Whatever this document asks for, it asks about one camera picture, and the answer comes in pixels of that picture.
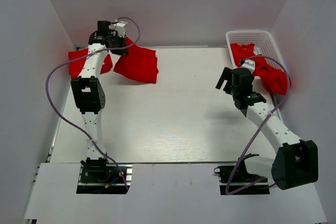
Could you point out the red t shirt in basket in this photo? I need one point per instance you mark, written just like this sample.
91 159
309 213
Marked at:
273 80

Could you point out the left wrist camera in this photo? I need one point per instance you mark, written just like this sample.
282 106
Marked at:
119 28

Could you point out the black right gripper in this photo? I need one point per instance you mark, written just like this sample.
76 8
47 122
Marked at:
226 74

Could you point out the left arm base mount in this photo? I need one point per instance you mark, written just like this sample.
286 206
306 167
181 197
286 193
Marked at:
107 182

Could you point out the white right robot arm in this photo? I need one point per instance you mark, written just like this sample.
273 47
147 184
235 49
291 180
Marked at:
296 160

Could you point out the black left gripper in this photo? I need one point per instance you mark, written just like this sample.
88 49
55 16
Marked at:
123 40

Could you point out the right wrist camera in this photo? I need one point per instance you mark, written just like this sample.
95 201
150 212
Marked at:
248 64

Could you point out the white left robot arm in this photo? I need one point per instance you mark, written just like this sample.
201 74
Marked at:
87 90

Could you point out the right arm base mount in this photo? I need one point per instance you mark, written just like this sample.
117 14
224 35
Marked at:
240 178

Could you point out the white plastic laundry basket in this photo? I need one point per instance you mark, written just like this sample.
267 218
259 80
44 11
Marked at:
263 41

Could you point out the red t shirt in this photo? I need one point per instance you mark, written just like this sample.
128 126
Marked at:
273 80
76 67
140 64

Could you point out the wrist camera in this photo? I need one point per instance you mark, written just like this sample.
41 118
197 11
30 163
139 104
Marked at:
119 28
248 64

